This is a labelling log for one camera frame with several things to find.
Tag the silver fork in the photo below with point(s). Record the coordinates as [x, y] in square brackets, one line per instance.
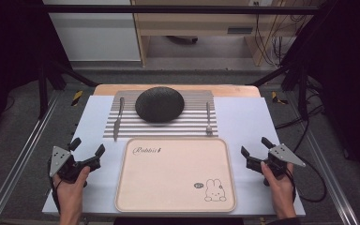
[208, 118]

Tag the grey striped placemat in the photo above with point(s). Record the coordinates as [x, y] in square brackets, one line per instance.
[197, 125]

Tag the person's right hand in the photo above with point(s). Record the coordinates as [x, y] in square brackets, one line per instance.
[281, 193]

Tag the beige tray with rabbit print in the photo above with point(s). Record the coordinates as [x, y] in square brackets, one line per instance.
[175, 178]

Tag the dark curtain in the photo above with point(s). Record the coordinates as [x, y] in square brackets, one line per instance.
[12, 47]
[350, 78]

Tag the black textured plate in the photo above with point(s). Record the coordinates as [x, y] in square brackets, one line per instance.
[159, 104]

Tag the aluminium floor rail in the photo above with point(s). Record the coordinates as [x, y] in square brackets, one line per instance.
[328, 168]
[18, 162]

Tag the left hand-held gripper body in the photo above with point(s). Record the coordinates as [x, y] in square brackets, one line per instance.
[64, 165]

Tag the person's left hand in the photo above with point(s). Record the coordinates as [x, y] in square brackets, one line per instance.
[70, 197]

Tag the black horizontal frame bar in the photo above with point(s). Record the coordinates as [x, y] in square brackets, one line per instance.
[168, 9]

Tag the light wooden desk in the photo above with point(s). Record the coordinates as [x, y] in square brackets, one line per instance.
[200, 23]

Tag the yellow black tape marker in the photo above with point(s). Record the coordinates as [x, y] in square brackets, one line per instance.
[77, 97]
[276, 98]

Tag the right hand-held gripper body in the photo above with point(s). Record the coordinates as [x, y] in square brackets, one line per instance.
[281, 156]

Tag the white cabinet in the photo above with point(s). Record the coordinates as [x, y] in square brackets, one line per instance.
[97, 37]

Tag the silver table knife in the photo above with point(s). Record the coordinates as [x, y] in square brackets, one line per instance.
[118, 117]

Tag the black metal stand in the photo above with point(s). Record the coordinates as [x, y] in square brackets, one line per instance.
[302, 93]
[43, 93]

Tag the white table cover sheet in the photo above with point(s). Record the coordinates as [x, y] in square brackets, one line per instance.
[247, 122]

